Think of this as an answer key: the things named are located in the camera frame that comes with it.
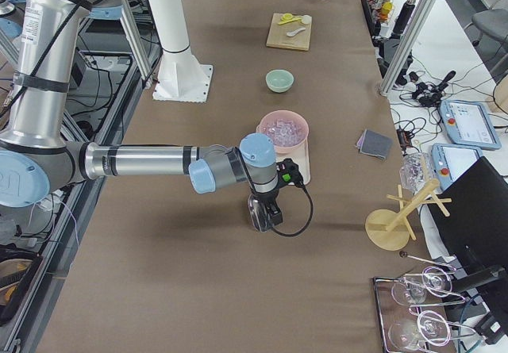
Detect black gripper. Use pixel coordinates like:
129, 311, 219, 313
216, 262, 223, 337
252, 189, 279, 210

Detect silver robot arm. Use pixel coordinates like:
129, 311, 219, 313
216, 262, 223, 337
1, 0, 283, 207

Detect metal ice scoop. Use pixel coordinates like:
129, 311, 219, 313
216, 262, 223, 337
248, 194, 274, 232

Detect pink bowl of ice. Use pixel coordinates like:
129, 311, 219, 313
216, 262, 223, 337
256, 110, 309, 155

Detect mint green bowl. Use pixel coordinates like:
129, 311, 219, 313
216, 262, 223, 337
265, 69, 294, 93

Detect white ceramic spoon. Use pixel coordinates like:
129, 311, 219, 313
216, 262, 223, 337
286, 27, 306, 38

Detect cream plastic tray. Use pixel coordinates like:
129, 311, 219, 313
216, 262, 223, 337
276, 142, 310, 184

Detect grey folded cloth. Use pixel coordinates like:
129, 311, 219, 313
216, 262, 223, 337
356, 129, 393, 160

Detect wooden cup tree stand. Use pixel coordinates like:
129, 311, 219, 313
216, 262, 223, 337
365, 178, 452, 251

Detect clear glass mug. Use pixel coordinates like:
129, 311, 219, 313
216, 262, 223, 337
399, 152, 436, 192

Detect wooden cutting board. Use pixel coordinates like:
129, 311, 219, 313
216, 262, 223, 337
266, 13, 312, 52

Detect yellow plastic knife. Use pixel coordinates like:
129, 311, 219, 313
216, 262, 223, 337
277, 16, 302, 25

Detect stacked lemon slice top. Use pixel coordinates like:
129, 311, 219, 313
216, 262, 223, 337
281, 13, 293, 21

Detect blue teach pendant lower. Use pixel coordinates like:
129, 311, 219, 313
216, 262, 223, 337
431, 143, 483, 190

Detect blue teach pendant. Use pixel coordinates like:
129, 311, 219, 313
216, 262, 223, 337
431, 143, 483, 190
439, 99, 502, 150

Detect wine glass upper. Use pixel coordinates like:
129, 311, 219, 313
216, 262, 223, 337
391, 266, 452, 305

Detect metal wine glass rack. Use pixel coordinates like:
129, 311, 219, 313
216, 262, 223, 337
372, 266, 475, 352

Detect black monitor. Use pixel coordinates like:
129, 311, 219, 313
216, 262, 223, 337
429, 157, 507, 274

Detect wine glass lower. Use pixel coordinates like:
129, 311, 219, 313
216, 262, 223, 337
388, 310, 451, 352

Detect blue teach pendant upper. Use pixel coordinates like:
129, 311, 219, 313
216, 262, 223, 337
439, 99, 502, 150

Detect black water bottle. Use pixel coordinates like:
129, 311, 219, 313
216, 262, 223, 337
392, 0, 417, 37

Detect grey office chair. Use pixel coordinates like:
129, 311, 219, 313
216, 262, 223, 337
471, 8, 508, 47

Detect black camera cable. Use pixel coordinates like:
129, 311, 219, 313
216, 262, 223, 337
269, 180, 315, 238

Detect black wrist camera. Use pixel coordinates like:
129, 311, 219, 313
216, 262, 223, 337
276, 158, 305, 189

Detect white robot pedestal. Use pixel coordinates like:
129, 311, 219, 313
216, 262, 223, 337
148, 0, 214, 103

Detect aluminium frame post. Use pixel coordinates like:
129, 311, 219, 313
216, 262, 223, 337
379, 0, 436, 97

